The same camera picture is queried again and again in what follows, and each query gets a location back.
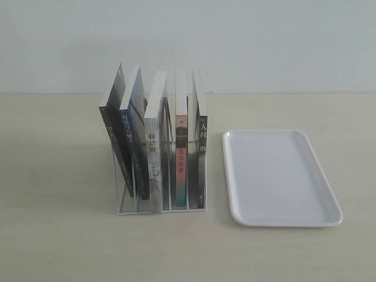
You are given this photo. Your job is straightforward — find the blue book orange crescent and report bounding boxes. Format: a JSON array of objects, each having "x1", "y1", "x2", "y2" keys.
[{"x1": 119, "y1": 65, "x2": 149, "y2": 200}]

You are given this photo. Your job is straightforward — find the black rightmost book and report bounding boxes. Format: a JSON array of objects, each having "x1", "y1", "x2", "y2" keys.
[{"x1": 192, "y1": 69, "x2": 208, "y2": 209}]

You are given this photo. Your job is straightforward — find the white spine book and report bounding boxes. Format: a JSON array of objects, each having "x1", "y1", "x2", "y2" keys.
[{"x1": 145, "y1": 71, "x2": 167, "y2": 213}]

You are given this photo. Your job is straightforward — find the red teal spine book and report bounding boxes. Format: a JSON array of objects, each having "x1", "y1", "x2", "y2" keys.
[{"x1": 175, "y1": 69, "x2": 188, "y2": 207}]

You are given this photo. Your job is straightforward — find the dark grey leftmost book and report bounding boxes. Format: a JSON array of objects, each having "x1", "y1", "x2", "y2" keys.
[{"x1": 99, "y1": 64, "x2": 134, "y2": 197}]

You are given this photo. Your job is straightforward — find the white plastic tray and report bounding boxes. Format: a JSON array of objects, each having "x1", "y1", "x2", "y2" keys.
[{"x1": 223, "y1": 129, "x2": 343, "y2": 228}]

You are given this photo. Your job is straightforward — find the white wire book rack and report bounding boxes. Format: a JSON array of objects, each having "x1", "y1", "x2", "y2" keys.
[{"x1": 109, "y1": 69, "x2": 208, "y2": 217}]

